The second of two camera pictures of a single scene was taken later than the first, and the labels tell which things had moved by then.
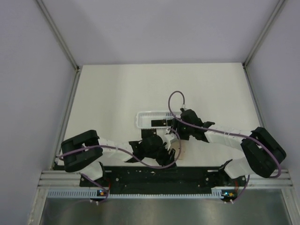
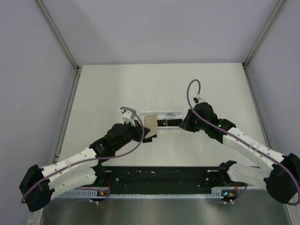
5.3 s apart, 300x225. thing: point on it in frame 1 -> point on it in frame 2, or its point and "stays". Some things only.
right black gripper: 177,124 -> 186,123
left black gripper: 167,159 -> 138,130
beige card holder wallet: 175,144 -> 151,121
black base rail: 162,179 stays
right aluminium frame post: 279,5 stays
